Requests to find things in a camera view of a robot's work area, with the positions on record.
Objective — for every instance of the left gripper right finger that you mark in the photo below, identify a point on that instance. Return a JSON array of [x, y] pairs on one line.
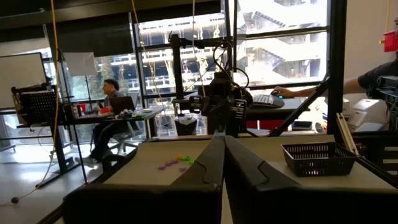
[[295, 205]]

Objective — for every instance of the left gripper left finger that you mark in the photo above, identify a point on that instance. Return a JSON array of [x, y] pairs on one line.
[[155, 202]]

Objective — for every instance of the purple plastic spider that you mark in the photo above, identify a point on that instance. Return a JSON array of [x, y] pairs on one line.
[[183, 170], [168, 164]]

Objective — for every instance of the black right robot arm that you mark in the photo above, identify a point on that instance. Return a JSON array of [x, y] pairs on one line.
[[227, 126]]

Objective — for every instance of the black trash bin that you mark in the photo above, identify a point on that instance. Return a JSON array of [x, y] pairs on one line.
[[186, 127]]

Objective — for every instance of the black plastic slotted basket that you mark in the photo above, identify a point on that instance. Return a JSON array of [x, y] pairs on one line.
[[311, 165]]

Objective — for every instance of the black computer keyboard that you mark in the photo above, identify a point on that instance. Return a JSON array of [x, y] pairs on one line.
[[264, 100]]

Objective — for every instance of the green skeleton toy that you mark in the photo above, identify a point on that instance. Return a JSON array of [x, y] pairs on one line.
[[187, 159]]

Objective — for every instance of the dark operator desk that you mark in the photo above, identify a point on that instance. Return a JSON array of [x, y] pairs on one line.
[[280, 112]]

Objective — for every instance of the dark office desk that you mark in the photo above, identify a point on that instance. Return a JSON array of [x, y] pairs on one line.
[[146, 114]]

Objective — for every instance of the beige flat bar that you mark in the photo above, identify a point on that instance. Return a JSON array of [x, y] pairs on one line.
[[345, 132]]

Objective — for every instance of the black laptop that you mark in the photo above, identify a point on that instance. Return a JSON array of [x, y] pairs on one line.
[[122, 105]]

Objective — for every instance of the person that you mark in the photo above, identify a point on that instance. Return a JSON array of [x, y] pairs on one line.
[[112, 95], [373, 76]]

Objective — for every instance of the black tripod stand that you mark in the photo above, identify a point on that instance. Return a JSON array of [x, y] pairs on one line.
[[75, 124]]

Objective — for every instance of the white printer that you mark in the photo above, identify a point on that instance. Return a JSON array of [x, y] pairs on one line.
[[368, 113]]

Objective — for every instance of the white diffuser panel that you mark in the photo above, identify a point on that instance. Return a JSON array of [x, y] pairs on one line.
[[79, 63]]

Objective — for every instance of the black perforated crate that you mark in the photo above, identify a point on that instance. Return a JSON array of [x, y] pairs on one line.
[[37, 105]]

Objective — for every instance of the white whiteboard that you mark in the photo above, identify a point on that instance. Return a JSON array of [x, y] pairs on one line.
[[21, 77]]

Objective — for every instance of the red box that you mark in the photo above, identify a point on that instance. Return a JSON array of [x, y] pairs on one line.
[[391, 41]]

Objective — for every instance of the black camera rig post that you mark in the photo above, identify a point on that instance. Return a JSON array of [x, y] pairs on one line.
[[178, 68]]

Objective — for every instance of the black diagonal frame strut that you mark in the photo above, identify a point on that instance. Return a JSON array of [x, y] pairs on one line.
[[298, 109]]

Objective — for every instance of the black frame column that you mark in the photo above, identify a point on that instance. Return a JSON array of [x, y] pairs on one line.
[[337, 62]]

